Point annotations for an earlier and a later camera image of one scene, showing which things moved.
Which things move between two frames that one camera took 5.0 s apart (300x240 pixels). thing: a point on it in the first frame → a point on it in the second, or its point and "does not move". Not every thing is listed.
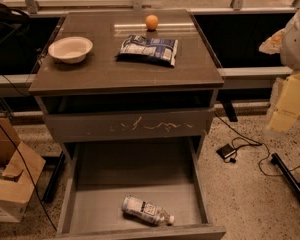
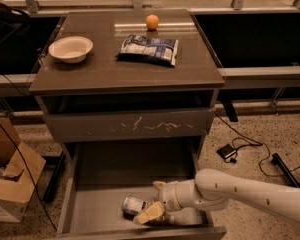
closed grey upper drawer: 143,125 does not move
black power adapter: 226,150 does not move
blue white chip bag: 140,48 does not move
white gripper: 297,45 → 168,196
